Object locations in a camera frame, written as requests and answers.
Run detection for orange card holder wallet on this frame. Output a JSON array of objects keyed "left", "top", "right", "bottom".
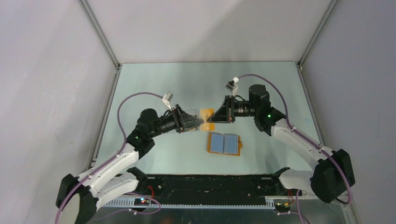
[{"left": 207, "top": 132, "right": 244, "bottom": 157}]

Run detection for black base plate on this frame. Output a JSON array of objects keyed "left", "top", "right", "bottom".
[{"left": 134, "top": 174, "right": 297, "bottom": 206}]

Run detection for grey slotted cable duct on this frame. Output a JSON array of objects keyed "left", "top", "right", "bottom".
[{"left": 102, "top": 197, "right": 276, "bottom": 209}]

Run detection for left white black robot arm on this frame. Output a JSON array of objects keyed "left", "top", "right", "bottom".
[{"left": 55, "top": 105, "right": 204, "bottom": 224}]

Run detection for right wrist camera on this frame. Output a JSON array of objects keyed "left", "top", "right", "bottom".
[{"left": 225, "top": 77, "right": 239, "bottom": 96}]

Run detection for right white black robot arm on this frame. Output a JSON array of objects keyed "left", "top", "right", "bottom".
[{"left": 208, "top": 81, "right": 356, "bottom": 204}]

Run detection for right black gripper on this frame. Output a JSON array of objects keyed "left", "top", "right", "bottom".
[{"left": 208, "top": 95, "right": 258, "bottom": 124}]

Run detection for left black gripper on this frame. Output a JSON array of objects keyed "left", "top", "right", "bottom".
[{"left": 149, "top": 104, "right": 204, "bottom": 138}]

